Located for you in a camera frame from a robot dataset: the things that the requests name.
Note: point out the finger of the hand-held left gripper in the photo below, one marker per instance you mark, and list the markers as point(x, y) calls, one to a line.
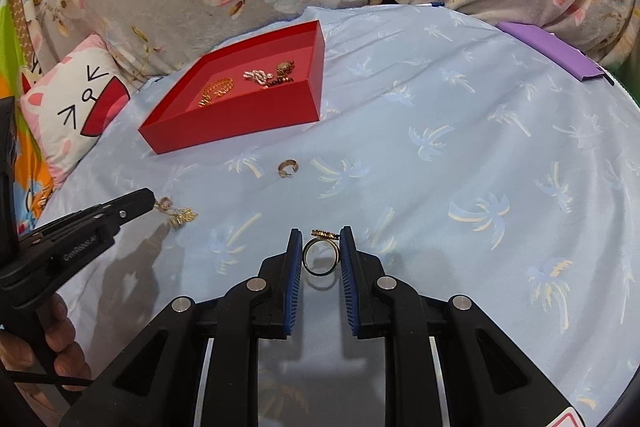
point(132, 201)

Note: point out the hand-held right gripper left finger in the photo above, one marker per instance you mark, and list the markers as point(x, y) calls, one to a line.
point(295, 282)

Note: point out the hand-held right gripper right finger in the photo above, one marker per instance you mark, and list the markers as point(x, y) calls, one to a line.
point(348, 282)

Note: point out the red cardboard box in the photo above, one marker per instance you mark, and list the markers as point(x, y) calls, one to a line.
point(235, 127)

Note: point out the pearl bow brooch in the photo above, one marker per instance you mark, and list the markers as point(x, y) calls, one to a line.
point(257, 77)

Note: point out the gold wristwatch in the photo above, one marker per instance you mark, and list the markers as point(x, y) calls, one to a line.
point(285, 68)

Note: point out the person's left hand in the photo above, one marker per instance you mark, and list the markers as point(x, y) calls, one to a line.
point(60, 324)

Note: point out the colourful cartoon cloth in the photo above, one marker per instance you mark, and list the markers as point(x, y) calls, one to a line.
point(30, 177)

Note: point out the cat face pillow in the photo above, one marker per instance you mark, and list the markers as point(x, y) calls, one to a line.
point(60, 107)

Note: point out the blue pen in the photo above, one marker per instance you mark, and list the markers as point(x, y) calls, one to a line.
point(437, 4)

